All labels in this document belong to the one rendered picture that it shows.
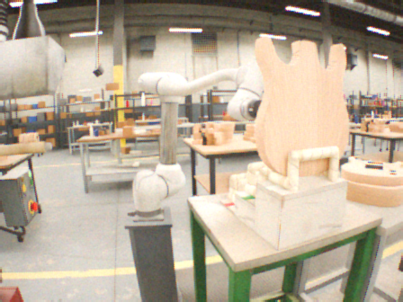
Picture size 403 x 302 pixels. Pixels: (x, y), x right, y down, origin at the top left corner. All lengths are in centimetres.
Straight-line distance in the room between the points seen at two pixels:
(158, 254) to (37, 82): 125
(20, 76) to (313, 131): 79
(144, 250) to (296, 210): 106
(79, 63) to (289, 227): 1176
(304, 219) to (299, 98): 35
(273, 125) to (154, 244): 109
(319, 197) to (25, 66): 85
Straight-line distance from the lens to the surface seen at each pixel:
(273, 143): 72
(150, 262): 167
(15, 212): 114
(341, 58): 91
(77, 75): 1209
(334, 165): 85
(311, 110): 80
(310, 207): 80
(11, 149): 84
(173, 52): 1218
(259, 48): 73
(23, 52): 68
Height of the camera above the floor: 134
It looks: 10 degrees down
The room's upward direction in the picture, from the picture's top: 2 degrees counter-clockwise
